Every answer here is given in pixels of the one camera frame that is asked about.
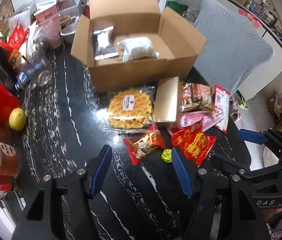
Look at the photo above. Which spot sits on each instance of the woven round mat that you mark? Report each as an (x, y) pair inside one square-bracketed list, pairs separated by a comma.
[(6, 11)]

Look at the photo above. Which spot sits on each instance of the grey leaf-pattern covered chair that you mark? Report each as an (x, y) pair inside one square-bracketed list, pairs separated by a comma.
[(224, 59)]

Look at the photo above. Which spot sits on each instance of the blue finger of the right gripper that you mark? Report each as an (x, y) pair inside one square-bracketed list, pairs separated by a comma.
[(252, 136)]

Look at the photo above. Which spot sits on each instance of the clear glass measuring jug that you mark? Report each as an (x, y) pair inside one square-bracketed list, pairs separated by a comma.
[(37, 68)]

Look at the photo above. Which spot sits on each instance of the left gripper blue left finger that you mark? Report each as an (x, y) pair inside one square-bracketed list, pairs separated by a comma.
[(98, 168)]

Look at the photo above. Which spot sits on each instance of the silver foil snack packet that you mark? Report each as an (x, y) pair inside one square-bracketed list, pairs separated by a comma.
[(103, 45)]

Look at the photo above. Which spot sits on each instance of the white patterned snack pouch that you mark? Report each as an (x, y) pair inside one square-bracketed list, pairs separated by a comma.
[(137, 48)]

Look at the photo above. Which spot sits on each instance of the red gold-lettered snack packet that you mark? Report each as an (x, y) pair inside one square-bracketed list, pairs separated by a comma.
[(194, 143)]

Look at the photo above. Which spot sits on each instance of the packaged yellow waffles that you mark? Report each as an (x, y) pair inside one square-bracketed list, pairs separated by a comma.
[(131, 110)]

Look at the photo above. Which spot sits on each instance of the yellow lemon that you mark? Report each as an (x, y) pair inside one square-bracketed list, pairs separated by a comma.
[(17, 119)]

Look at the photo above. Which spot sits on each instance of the brown green meat snack packet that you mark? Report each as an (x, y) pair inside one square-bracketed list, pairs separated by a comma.
[(197, 97)]

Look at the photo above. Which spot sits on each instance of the green bag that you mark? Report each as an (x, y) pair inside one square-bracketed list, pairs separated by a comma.
[(178, 7)]

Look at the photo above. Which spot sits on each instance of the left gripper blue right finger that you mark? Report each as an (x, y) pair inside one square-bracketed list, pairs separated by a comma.
[(181, 171)]

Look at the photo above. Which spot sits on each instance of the open cardboard box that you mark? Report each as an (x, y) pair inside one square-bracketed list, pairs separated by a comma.
[(176, 41)]

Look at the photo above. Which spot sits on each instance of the green slipper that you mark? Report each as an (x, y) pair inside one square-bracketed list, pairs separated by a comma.
[(242, 104)]

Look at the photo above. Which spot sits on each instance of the pink slipper far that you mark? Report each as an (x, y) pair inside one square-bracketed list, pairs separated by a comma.
[(232, 102)]

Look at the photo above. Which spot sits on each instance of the pink slipper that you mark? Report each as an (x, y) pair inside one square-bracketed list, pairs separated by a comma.
[(232, 102), (235, 115)]

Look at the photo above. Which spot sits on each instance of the green lollipop yellow stick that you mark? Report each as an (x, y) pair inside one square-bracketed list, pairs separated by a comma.
[(166, 156)]

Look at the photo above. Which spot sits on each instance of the red white long snack packet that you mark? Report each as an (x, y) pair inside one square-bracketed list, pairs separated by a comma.
[(222, 104)]

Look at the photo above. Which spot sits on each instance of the pink slipper near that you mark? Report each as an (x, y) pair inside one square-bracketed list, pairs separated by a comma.
[(235, 115)]

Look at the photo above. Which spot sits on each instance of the white cabinet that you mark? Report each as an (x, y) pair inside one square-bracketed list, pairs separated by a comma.
[(262, 45)]

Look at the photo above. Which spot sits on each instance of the pink paper cup stack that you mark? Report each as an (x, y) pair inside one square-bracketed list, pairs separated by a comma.
[(49, 27)]

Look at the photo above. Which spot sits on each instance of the small red cartoon snack packet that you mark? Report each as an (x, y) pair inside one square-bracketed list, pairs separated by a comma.
[(146, 144)]

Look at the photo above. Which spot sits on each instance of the red foil bag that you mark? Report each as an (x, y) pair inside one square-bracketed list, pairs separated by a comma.
[(18, 36)]

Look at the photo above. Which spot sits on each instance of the small brown cardboard box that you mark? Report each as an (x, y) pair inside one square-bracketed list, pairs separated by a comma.
[(167, 109)]

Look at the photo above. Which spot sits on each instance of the steel bowl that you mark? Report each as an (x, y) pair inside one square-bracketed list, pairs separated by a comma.
[(68, 33)]

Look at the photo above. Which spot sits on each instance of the pink rose cone packet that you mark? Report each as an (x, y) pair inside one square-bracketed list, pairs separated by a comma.
[(205, 118)]

